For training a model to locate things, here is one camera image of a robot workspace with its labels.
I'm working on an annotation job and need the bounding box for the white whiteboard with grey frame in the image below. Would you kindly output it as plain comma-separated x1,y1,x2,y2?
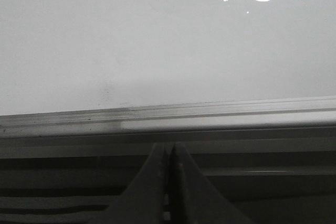
0,0,336,156

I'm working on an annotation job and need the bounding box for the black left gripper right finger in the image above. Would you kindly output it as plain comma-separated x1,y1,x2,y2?
170,143,253,223

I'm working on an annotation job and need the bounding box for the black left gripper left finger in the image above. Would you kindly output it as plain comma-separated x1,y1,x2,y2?
98,143,173,223

